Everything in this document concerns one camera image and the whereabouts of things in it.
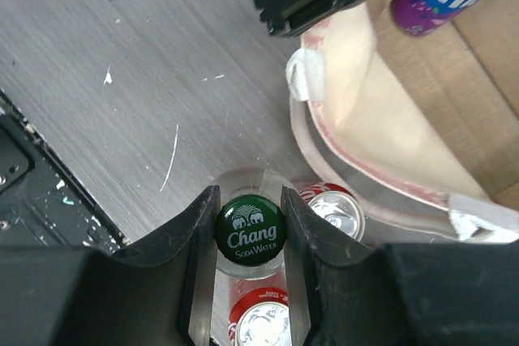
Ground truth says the green cap glass bottle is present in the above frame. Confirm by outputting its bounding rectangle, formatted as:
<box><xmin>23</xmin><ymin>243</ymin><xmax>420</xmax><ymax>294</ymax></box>
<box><xmin>212</xmin><ymin>166</ymin><xmax>293</xmax><ymax>280</ymax></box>

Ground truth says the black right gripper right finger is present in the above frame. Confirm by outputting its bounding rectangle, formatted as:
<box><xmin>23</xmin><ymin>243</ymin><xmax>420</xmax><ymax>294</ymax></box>
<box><xmin>281</xmin><ymin>188</ymin><xmax>518</xmax><ymax>345</ymax></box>

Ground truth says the tan burlap canvas bag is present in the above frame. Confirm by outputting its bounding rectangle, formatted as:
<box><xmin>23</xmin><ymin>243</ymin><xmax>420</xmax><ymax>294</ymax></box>
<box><xmin>285</xmin><ymin>0</ymin><xmax>518</xmax><ymax>244</ymax></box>

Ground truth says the red Coke can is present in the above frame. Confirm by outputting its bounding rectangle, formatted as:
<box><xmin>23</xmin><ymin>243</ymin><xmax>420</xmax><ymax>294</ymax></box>
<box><xmin>296</xmin><ymin>182</ymin><xmax>366</xmax><ymax>241</ymax></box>
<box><xmin>228</xmin><ymin>272</ymin><xmax>292</xmax><ymax>346</ymax></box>

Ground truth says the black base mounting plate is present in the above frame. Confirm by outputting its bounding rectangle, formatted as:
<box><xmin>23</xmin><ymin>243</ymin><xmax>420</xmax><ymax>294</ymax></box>
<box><xmin>1</xmin><ymin>94</ymin><xmax>130</xmax><ymax>254</ymax></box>

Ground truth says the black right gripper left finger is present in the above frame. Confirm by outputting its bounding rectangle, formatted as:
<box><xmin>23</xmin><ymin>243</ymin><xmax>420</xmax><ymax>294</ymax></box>
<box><xmin>1</xmin><ymin>186</ymin><xmax>221</xmax><ymax>345</ymax></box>

